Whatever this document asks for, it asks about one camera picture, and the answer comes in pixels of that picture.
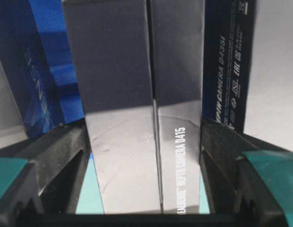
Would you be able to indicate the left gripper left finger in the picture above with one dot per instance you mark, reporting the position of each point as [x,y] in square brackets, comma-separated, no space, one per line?
[43,176]

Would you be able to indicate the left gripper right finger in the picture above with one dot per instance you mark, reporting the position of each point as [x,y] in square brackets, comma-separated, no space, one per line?
[248,182]

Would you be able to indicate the black box D435i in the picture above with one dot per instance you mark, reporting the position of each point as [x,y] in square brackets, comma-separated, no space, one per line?
[248,67]
[38,84]

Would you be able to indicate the black box D415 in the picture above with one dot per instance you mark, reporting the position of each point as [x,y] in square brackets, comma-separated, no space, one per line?
[139,70]

